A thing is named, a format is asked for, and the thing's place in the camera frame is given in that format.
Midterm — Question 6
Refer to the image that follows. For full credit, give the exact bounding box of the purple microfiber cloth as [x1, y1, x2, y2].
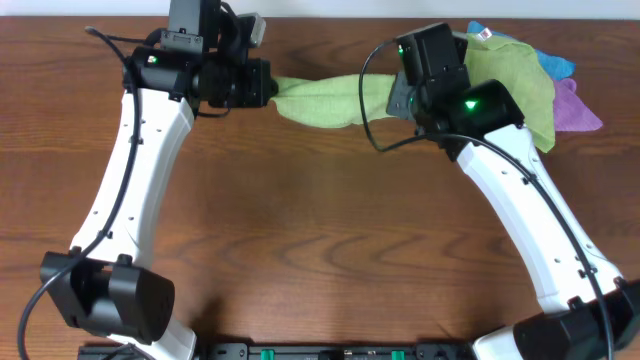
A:
[553, 78, 603, 132]

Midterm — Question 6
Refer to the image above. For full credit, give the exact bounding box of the olive green microfiber cloth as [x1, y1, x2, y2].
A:
[464, 32, 555, 153]

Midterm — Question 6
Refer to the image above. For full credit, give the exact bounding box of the blue microfiber cloth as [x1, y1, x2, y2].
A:
[467, 21, 576, 81]

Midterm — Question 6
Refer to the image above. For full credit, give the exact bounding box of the black right camera cable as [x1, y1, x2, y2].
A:
[358, 38, 615, 360]

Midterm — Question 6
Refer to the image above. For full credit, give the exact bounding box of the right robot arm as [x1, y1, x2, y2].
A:
[388, 23, 639, 359]

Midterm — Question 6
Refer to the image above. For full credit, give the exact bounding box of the light green microfiber cloth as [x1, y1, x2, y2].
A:
[271, 74, 395, 129]

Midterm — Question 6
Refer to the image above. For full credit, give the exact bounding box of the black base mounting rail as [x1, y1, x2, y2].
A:
[77, 341, 476, 360]

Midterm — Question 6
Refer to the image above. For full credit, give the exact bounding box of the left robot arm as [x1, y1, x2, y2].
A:
[40, 1, 278, 359]

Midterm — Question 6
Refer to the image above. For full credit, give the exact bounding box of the black camera cable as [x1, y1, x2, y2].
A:
[358, 38, 615, 360]
[16, 25, 231, 360]

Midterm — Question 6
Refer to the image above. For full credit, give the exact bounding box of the black left camera cable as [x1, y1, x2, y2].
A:
[16, 25, 231, 360]

